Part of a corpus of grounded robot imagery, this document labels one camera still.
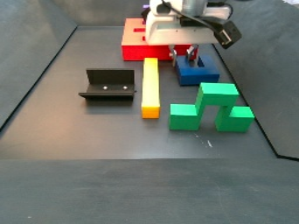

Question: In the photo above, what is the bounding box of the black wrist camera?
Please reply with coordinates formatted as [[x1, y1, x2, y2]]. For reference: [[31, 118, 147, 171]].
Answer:
[[214, 21, 242, 49]]

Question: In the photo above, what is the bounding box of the black angle fixture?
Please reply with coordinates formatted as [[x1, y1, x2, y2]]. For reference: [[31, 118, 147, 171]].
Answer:
[[79, 68, 137, 101]]

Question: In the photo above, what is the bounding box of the blue U-shaped block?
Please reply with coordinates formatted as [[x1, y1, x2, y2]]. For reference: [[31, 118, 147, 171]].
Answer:
[[175, 55, 221, 86]]

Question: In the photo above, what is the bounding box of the green stepped arch block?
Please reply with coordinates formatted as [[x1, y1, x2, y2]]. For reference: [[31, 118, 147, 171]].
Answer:
[[170, 82, 255, 133]]

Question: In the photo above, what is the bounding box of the black cable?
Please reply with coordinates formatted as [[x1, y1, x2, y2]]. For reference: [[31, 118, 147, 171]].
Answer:
[[162, 0, 225, 33]]

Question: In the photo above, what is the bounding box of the yellow long bar block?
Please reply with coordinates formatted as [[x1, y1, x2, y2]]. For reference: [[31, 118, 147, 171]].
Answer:
[[142, 58, 161, 119]]

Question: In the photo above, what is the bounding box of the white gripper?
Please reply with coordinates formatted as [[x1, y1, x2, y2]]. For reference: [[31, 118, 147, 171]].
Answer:
[[145, 0, 231, 67]]

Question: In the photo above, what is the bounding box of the red slotted base block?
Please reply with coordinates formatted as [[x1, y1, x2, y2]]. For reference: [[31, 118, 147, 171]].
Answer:
[[121, 17, 199, 62]]

